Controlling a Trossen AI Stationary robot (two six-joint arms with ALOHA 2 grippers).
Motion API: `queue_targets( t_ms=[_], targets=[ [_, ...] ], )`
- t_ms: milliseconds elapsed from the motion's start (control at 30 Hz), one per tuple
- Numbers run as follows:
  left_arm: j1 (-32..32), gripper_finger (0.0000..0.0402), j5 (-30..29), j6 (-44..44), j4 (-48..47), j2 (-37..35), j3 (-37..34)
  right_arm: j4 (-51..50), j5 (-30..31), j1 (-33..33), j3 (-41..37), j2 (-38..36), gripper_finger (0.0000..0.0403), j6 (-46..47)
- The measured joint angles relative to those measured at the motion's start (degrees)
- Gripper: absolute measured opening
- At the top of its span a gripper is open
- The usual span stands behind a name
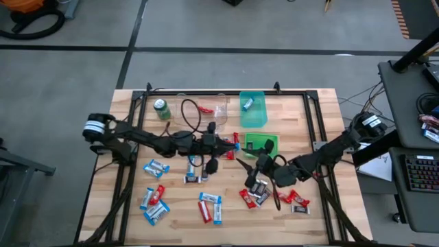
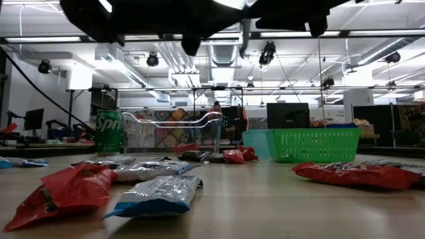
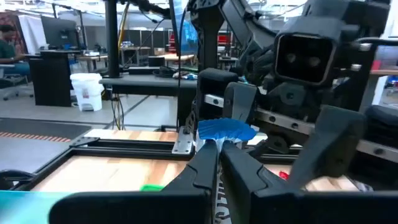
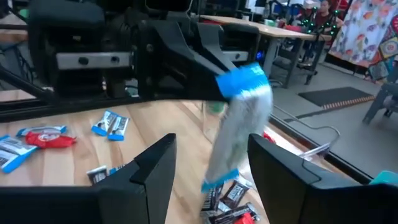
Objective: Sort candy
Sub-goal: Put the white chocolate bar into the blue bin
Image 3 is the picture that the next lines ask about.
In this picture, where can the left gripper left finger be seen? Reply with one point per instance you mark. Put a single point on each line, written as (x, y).
(186, 205)

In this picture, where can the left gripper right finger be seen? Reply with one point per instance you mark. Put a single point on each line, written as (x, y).
(264, 205)

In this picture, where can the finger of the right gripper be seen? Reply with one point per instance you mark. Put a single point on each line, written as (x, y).
(332, 146)
(241, 102)

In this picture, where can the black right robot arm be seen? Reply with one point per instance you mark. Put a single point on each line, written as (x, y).
(236, 18)

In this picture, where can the spare blue white candy bar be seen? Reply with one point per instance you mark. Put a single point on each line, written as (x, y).
(189, 76)

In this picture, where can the green plastic basket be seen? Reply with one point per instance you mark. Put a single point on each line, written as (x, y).
(150, 188)

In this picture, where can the grey desk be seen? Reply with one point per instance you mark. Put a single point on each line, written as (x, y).
(140, 82)

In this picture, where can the black stand pole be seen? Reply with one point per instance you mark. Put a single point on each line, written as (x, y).
(112, 37)

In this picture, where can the white plastic bucket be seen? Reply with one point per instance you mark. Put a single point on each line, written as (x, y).
(87, 90)

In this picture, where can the teal plastic bin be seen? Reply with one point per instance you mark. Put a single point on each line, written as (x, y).
(25, 208)

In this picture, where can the black mat with orange stripes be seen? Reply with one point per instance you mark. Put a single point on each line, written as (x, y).
(31, 149)

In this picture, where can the black desk cabinet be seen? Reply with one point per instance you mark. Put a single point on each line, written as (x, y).
(51, 81)

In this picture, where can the black computer monitor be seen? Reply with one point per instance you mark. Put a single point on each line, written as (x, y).
(59, 32)

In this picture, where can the person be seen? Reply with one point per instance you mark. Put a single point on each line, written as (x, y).
(7, 49)

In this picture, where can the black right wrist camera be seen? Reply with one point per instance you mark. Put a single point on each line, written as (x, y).
(304, 59)

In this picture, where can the black frame clamp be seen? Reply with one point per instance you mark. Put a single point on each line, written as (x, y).
(15, 179)

